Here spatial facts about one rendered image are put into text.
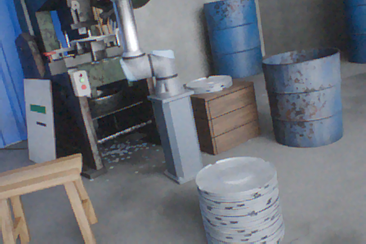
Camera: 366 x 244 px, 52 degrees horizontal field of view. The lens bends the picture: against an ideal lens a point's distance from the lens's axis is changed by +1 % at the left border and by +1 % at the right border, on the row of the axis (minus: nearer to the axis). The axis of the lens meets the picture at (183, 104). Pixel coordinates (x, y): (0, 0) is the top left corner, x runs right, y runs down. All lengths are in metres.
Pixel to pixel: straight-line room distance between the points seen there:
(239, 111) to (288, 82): 0.38
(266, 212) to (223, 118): 0.97
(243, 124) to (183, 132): 0.53
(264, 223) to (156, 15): 3.30
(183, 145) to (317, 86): 0.76
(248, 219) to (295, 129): 0.93
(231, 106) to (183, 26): 2.45
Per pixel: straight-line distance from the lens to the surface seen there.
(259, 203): 1.30
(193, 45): 4.62
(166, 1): 4.42
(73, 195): 1.55
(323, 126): 2.14
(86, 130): 2.24
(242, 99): 2.27
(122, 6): 1.79
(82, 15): 2.42
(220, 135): 2.20
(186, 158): 1.93
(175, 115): 1.84
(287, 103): 2.08
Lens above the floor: 0.84
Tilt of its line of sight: 14 degrees down
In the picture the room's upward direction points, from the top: 11 degrees counter-clockwise
